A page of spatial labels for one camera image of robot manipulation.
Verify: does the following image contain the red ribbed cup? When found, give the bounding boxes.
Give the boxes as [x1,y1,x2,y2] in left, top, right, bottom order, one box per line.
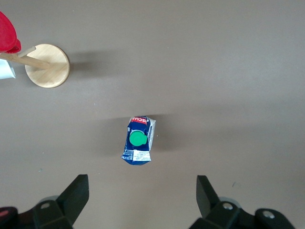
[0,11,21,53]

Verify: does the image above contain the wooden mug tree stand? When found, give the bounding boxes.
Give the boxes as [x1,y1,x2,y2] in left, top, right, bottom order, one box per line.
[0,43,71,89]

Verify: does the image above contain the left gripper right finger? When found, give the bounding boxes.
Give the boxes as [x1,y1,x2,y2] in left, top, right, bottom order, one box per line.
[196,175,296,229]

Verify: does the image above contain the blue white milk carton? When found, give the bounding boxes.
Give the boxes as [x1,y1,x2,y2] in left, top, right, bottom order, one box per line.
[120,115,157,166]

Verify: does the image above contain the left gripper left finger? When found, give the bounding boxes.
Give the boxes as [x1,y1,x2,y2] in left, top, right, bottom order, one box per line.
[0,174,90,229]

